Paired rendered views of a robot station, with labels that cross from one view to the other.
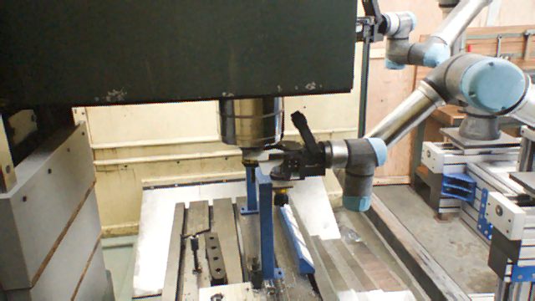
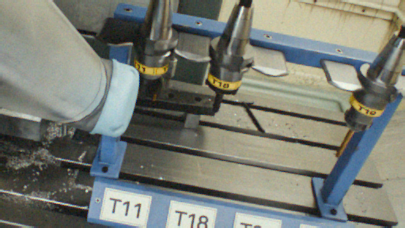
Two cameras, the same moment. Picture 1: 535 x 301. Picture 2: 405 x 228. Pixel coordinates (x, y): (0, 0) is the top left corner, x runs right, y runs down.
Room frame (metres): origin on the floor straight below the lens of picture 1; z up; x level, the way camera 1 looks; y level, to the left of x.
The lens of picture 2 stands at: (1.27, -0.54, 1.51)
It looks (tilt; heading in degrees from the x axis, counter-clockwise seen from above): 34 degrees down; 99
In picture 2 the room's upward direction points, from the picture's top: 10 degrees clockwise
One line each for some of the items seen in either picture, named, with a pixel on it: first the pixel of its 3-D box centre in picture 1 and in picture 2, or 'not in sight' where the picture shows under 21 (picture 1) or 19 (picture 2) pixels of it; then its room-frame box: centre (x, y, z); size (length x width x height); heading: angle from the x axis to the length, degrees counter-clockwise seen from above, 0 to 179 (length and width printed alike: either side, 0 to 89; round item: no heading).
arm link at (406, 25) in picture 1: (399, 23); not in sight; (1.53, -0.45, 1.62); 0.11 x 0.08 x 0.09; 129
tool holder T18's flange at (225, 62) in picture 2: not in sight; (231, 55); (1.27, -0.01, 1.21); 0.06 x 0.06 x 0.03
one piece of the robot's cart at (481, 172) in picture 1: (523, 211); not in sight; (1.43, -0.93, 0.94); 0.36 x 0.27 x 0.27; 4
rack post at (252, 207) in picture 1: (251, 177); (358, 146); (1.54, 0.09, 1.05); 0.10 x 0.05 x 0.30; 99
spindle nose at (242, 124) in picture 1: (250, 112); not in sight; (0.95, 0.05, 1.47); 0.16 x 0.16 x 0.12
